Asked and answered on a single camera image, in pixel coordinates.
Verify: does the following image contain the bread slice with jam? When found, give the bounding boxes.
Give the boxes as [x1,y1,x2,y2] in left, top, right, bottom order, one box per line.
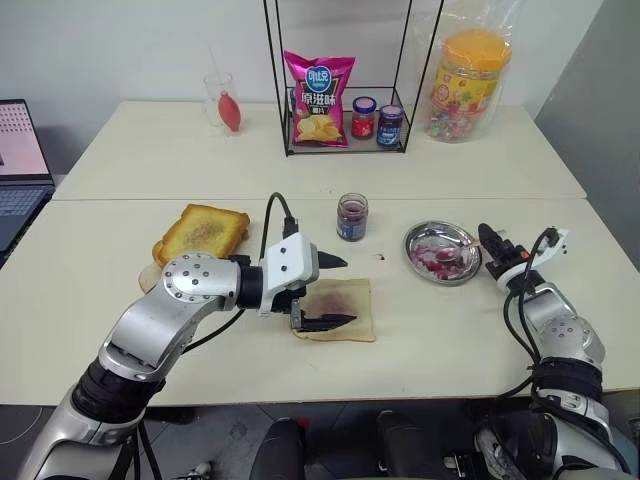
[291,277,377,344]

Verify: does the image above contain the plain white bread slice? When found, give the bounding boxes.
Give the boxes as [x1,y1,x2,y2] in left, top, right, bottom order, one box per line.
[136,261,165,295]

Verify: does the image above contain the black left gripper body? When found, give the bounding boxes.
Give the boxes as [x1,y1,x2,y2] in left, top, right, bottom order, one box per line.
[272,284,308,331]

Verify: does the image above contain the metal spoon with jam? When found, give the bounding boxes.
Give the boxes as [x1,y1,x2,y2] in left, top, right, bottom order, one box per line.
[433,234,482,264]

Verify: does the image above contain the open glass jam jar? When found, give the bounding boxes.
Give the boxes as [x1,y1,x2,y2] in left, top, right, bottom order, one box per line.
[335,192,371,244]

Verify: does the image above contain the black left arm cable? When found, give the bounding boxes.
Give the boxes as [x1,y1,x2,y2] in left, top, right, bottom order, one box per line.
[182,191,302,354]

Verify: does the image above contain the clear glass cup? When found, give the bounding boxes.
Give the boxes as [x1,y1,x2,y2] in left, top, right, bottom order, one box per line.
[201,71,238,129]

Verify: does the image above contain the golden toasted bread slice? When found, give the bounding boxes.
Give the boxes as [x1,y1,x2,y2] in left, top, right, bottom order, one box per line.
[162,201,251,262]
[151,234,174,269]

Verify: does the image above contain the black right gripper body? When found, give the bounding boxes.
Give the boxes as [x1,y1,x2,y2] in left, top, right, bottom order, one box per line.
[485,246,533,290]

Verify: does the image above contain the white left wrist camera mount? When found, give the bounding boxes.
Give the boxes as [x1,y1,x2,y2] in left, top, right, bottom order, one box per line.
[257,231,322,318]

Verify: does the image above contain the clear plastic bag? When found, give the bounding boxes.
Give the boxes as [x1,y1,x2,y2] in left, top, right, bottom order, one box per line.
[423,0,517,148]

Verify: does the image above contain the red jam jar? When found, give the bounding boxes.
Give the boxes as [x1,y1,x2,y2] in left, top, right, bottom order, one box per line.
[350,95,378,141]

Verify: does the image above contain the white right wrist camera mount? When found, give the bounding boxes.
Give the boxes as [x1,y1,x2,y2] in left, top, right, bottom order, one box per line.
[528,226,572,272]

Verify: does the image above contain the open laptop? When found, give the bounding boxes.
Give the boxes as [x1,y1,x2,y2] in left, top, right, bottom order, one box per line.
[0,97,56,257]

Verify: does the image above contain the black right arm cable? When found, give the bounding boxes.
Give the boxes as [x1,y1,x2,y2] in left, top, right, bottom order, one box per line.
[501,227,562,397]

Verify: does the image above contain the candy jar with orange lid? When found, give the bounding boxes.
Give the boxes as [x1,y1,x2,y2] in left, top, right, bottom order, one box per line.
[427,28,513,145]

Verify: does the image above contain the dark rounded shape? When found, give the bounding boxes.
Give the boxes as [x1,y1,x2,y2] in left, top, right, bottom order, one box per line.
[375,408,454,480]
[253,416,307,480]

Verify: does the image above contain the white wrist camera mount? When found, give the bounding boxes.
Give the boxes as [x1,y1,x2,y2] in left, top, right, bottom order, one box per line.
[257,231,322,318]
[528,226,572,272]

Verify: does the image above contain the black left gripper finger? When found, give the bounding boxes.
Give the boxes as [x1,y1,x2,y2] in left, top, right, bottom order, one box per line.
[318,250,349,275]
[298,313,359,334]

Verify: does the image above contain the pink potato chips bag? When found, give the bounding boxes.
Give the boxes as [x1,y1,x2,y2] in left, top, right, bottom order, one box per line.
[282,49,358,149]

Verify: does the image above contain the dropper with red bulb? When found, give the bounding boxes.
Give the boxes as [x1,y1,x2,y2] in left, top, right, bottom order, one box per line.
[206,42,243,134]

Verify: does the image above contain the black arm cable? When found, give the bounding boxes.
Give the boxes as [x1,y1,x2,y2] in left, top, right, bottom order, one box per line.
[501,227,562,397]
[182,191,302,354]

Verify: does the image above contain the black wire rack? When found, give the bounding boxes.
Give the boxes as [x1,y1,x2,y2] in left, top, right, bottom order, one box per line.
[263,0,446,158]

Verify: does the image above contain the round metal plate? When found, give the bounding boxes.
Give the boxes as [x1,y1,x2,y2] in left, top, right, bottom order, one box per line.
[402,219,483,287]

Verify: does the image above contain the blue jam jar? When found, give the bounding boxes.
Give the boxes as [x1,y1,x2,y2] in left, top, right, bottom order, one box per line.
[375,104,405,150]

